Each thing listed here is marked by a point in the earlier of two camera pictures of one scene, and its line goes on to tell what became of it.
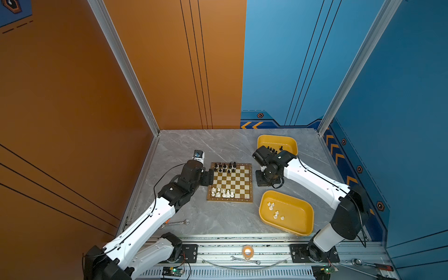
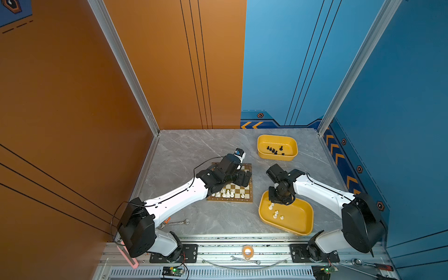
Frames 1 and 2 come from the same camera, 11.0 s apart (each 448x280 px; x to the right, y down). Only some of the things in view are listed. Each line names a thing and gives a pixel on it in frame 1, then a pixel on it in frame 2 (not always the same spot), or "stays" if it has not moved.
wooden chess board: (233, 182) stays
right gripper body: (263, 178) → (276, 195)
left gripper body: (205, 179) → (238, 178)
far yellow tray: (277, 143) stays
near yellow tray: (291, 214) stays
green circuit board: (172, 271) stays
